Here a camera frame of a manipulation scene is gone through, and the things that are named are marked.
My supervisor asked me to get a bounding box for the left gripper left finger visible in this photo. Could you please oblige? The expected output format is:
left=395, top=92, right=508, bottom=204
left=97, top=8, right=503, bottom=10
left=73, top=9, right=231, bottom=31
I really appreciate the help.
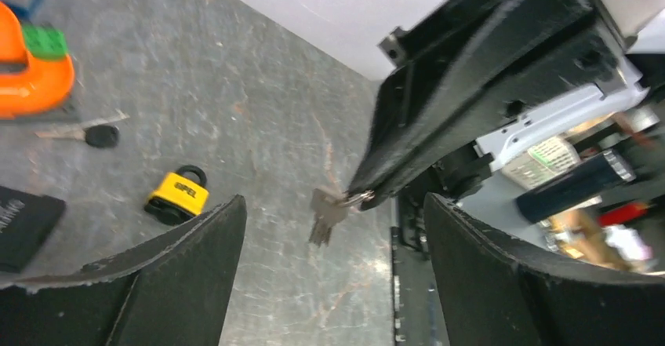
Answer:
left=1, top=195, right=247, bottom=345

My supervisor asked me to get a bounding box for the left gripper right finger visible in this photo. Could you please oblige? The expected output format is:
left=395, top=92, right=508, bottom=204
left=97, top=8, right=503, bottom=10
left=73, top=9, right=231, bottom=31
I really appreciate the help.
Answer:
left=424, top=193, right=664, bottom=345

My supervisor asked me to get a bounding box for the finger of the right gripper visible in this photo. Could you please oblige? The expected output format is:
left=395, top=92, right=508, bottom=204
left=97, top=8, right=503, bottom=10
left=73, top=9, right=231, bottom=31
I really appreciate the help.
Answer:
left=347, top=0, right=623, bottom=210

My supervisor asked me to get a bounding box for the yellow padlock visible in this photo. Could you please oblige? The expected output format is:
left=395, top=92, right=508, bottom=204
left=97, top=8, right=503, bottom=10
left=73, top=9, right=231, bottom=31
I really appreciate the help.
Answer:
left=144, top=165, right=209, bottom=226

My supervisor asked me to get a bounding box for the silver key bunch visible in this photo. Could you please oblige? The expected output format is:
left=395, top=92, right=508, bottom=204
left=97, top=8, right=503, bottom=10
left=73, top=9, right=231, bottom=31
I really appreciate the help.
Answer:
left=309, top=187, right=374, bottom=247

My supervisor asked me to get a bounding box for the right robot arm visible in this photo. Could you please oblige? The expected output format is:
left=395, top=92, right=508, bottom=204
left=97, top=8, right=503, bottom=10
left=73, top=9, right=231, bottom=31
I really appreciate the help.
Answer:
left=346, top=0, right=664, bottom=210

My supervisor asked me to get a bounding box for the black head key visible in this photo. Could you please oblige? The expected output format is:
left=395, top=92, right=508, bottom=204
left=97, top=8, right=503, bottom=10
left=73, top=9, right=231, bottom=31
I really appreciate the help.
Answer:
left=35, top=111, right=129, bottom=149

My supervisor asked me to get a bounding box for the black padlock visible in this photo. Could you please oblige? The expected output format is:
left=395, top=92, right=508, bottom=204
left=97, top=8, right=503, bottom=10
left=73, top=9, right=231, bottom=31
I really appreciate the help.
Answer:
left=1, top=186, right=67, bottom=273

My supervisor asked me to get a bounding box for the orange letter block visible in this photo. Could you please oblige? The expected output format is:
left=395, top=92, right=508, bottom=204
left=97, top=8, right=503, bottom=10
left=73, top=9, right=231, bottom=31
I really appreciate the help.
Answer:
left=1, top=4, right=78, bottom=122

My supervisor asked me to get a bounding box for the green lego brick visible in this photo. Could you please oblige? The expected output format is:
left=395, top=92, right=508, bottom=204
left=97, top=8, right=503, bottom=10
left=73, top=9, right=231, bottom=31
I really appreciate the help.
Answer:
left=21, top=24, right=68, bottom=60

